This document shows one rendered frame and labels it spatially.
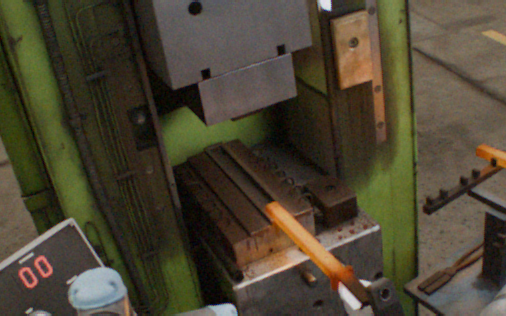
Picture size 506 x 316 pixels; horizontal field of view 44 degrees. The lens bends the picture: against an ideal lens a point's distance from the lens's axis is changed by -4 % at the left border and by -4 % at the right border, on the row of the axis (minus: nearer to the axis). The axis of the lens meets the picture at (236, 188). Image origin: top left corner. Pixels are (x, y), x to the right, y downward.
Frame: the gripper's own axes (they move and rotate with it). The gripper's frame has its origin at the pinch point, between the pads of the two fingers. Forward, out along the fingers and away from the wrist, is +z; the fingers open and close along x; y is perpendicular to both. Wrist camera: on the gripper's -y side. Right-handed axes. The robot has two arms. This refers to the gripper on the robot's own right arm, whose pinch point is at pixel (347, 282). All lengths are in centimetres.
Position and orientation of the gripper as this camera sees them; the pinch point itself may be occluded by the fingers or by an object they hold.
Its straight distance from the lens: 124.3
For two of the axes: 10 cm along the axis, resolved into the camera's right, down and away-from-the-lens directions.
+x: 9.0, -3.5, 2.5
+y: 1.8, 8.4, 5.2
